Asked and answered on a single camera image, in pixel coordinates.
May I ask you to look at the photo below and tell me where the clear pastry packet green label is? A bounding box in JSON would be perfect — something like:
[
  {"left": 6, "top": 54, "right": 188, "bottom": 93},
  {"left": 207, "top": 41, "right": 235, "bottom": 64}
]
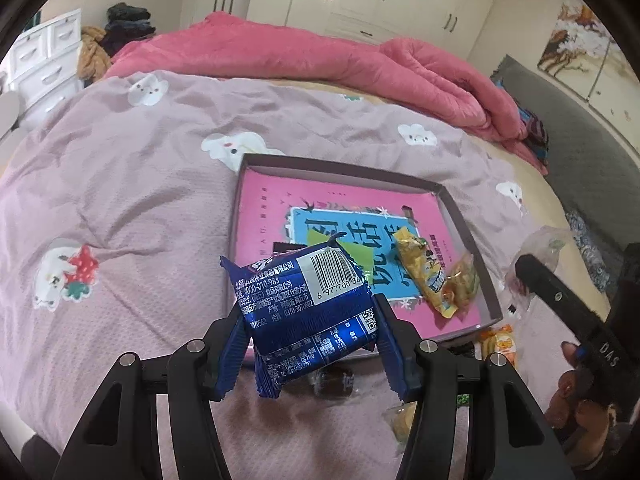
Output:
[
  {"left": 381, "top": 401, "right": 419, "bottom": 454},
  {"left": 440, "top": 251, "right": 482, "bottom": 312}
]

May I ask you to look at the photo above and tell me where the dark patterned pillow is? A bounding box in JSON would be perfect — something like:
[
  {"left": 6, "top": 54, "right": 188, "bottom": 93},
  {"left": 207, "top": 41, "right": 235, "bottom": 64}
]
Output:
[{"left": 564, "top": 209, "right": 609, "bottom": 287}]

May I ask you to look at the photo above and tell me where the pink book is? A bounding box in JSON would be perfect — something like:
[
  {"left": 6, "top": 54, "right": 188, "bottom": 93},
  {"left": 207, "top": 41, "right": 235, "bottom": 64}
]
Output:
[{"left": 234, "top": 169, "right": 485, "bottom": 347}]

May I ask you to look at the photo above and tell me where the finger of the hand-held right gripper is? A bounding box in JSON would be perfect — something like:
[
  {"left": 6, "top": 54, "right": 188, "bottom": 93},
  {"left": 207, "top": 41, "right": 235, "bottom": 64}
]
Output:
[{"left": 515, "top": 253, "right": 609, "bottom": 337}]

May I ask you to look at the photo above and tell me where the brown plush blanket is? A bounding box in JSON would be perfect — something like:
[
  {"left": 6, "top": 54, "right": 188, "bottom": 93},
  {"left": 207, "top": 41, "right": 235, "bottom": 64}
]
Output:
[{"left": 76, "top": 24, "right": 114, "bottom": 87}]

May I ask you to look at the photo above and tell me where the green snack packet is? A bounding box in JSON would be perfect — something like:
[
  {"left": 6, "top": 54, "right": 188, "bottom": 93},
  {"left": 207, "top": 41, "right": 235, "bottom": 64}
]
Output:
[{"left": 305, "top": 229, "right": 382, "bottom": 282}]

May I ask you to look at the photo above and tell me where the long yellow snack packet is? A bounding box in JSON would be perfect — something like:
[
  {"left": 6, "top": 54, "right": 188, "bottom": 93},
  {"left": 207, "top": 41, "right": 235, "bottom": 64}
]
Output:
[{"left": 391, "top": 226, "right": 459, "bottom": 319}]

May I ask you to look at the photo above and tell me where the flower wall painting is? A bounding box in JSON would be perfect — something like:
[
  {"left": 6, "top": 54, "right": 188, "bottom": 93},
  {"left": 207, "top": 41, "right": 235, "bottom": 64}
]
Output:
[{"left": 536, "top": 1, "right": 640, "bottom": 122}]

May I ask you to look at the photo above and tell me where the dark red snack packet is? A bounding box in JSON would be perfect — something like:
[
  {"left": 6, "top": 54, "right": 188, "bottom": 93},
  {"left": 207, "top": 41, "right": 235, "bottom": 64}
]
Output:
[{"left": 309, "top": 366, "right": 357, "bottom": 397}]

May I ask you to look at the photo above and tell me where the pink quilt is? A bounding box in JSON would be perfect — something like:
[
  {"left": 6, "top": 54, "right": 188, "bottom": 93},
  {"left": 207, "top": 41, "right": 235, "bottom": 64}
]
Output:
[{"left": 101, "top": 10, "right": 549, "bottom": 177}]

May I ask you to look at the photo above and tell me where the white round chair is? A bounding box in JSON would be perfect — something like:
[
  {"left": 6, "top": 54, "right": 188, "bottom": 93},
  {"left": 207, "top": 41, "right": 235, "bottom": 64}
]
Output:
[{"left": 0, "top": 90, "right": 24, "bottom": 142}]

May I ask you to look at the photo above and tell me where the orange rice cracker packet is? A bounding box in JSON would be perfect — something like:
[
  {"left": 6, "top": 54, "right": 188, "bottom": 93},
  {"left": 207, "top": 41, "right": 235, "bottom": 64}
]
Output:
[{"left": 474, "top": 324, "right": 519, "bottom": 367}]

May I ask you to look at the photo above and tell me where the white glossy wardrobe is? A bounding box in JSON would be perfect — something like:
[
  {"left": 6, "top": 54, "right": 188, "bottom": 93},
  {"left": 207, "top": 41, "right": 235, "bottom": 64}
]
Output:
[{"left": 246, "top": 0, "right": 504, "bottom": 62}]

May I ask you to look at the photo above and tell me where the purple printed bedsheet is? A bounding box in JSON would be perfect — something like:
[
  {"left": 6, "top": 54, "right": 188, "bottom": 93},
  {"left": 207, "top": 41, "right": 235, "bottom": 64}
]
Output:
[{"left": 0, "top": 69, "right": 571, "bottom": 480}]

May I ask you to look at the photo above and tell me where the grey padded headboard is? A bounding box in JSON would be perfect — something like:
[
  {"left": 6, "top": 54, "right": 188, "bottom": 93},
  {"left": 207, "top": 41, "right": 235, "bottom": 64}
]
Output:
[{"left": 490, "top": 54, "right": 640, "bottom": 242}]

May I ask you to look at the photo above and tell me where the white drawer cabinet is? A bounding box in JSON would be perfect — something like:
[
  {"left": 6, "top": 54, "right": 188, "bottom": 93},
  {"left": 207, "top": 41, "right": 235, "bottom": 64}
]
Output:
[{"left": 6, "top": 7, "right": 87, "bottom": 132}]

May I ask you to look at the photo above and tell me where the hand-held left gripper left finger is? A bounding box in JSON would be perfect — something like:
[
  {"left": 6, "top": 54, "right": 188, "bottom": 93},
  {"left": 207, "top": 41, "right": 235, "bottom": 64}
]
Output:
[{"left": 52, "top": 302, "right": 256, "bottom": 480}]

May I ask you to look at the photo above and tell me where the dark grey cardboard box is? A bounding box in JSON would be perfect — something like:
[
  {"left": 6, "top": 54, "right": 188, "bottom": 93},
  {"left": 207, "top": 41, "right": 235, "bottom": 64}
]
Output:
[{"left": 227, "top": 152, "right": 504, "bottom": 362}]

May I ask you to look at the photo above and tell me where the person's right hand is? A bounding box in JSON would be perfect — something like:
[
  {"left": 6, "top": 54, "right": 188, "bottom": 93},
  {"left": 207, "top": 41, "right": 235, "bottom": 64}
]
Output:
[{"left": 544, "top": 341, "right": 640, "bottom": 462}]

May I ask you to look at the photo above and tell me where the pile of dark clothes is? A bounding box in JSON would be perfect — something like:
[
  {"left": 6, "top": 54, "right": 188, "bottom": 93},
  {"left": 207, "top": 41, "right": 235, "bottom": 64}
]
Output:
[{"left": 104, "top": 1, "right": 157, "bottom": 57}]

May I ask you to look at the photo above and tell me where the blue snack packet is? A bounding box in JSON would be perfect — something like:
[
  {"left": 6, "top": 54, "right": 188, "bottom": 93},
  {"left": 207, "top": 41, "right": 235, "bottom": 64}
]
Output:
[{"left": 220, "top": 240, "right": 379, "bottom": 401}]

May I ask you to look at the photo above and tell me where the clear round cookie packet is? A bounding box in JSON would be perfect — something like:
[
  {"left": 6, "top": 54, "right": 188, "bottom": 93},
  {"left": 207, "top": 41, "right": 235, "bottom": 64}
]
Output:
[{"left": 504, "top": 224, "right": 572, "bottom": 312}]

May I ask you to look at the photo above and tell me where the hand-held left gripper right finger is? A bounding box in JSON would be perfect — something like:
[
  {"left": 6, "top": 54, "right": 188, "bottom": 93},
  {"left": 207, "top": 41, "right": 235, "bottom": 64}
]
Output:
[{"left": 372, "top": 292, "right": 576, "bottom": 480}]

